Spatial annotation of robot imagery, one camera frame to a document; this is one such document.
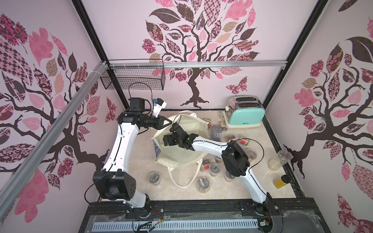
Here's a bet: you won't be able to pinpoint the cream canvas tote bag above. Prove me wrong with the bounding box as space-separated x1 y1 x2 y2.
152 110 208 188

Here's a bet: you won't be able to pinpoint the red label jar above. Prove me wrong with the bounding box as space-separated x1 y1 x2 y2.
200 159 211 171

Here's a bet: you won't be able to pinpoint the silver tin can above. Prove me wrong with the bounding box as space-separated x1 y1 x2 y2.
211 125 222 141

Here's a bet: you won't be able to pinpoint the tan seed jar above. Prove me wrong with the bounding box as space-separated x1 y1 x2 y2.
219 121 228 133

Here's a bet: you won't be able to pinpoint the clear seed jar grey lid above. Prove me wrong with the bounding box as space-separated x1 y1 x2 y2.
148 171 161 186

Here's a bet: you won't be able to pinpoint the clear seed jar dark lid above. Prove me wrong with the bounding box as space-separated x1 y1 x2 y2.
209 163 221 177

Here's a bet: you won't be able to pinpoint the clear seed jar striped lid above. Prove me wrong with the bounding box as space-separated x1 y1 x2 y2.
196 177 210 193

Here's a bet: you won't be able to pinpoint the red seed jar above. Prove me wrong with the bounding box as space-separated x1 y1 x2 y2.
237 137 250 146
226 135 238 142

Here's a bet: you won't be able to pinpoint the pink label seed jar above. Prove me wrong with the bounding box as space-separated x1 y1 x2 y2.
245 148 257 160

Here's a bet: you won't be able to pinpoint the clear jar sandy contents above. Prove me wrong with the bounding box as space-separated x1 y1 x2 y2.
268 150 293 171

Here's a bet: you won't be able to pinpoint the yellow label seed jar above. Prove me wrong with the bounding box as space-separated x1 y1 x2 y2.
273 175 291 189

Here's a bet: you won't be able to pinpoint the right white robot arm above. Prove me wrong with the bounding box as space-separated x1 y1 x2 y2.
163 123 281 216

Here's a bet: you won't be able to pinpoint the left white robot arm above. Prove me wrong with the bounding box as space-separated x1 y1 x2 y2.
93 98 172 212

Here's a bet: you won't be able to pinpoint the mint green toaster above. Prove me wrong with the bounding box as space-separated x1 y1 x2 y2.
223 95 265 129

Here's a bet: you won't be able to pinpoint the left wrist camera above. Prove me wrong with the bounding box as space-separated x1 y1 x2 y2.
152 98 167 118

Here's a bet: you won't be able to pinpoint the black wire basket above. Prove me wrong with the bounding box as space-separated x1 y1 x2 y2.
101 58 166 90

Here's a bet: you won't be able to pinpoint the aluminium rail left wall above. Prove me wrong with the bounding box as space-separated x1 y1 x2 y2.
1 61 108 217

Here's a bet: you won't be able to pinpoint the aluminium rail wall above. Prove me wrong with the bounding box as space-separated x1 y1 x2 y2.
1 61 108 217
107 59 288 69

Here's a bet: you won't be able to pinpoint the aluminium rail back wall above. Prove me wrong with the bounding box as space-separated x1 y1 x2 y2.
107 59 288 69

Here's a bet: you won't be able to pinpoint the white slotted cable duct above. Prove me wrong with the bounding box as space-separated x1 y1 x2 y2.
90 219 258 233

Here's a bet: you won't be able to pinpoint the black base frame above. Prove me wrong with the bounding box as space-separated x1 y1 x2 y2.
79 198 330 233

